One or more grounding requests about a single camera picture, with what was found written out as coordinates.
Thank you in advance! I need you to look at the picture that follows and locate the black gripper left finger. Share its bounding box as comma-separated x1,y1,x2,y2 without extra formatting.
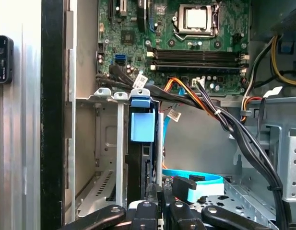
62,184,160,230

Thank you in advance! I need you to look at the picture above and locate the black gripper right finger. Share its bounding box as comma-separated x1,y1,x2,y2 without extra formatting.
161,189,271,230

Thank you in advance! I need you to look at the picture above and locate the hard disk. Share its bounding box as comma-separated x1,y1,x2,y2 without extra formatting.
127,88,164,209

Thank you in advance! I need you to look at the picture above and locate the silver disk bay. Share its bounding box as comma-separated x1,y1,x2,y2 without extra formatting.
75,87,164,218

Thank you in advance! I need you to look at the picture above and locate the grey metal drive cage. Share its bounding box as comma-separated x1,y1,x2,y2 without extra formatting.
219,95,296,230

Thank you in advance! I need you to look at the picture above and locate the black open PC case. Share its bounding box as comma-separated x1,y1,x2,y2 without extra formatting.
41,0,296,230

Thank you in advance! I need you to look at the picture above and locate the black RAM slot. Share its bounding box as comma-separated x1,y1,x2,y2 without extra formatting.
147,48,249,55
149,60,249,67
147,54,249,61

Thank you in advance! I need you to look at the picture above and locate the green motherboard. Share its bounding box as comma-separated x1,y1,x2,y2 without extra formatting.
96,0,251,97

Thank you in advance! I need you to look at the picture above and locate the thin metal locking lever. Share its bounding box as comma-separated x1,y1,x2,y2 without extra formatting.
173,32,217,40

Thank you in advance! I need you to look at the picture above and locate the silver CPU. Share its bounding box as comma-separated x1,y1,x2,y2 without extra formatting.
185,6,209,31

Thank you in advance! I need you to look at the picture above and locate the metal CPU socket cover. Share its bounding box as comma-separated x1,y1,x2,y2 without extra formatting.
172,3,221,40

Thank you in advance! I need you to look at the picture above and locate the pale expansion slot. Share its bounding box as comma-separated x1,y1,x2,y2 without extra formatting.
119,0,128,17

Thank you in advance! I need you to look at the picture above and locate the black expansion slot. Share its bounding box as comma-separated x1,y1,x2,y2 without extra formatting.
108,0,116,19

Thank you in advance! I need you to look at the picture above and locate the grey power supply unit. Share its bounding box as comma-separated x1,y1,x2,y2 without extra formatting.
270,0,296,36

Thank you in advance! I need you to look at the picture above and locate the blue flat data wire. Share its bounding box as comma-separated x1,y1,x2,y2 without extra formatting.
161,112,225,205

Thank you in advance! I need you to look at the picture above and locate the black cable bundle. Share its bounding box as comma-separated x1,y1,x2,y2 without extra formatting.
95,64,291,230

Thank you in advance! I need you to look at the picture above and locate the orange wire bundle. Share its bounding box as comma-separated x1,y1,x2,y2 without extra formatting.
163,77,217,117

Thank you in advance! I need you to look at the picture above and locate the yellow power supply wire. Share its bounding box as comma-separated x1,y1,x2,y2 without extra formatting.
241,35,296,123

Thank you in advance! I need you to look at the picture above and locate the black action camera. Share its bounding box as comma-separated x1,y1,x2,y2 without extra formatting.
0,34,14,84

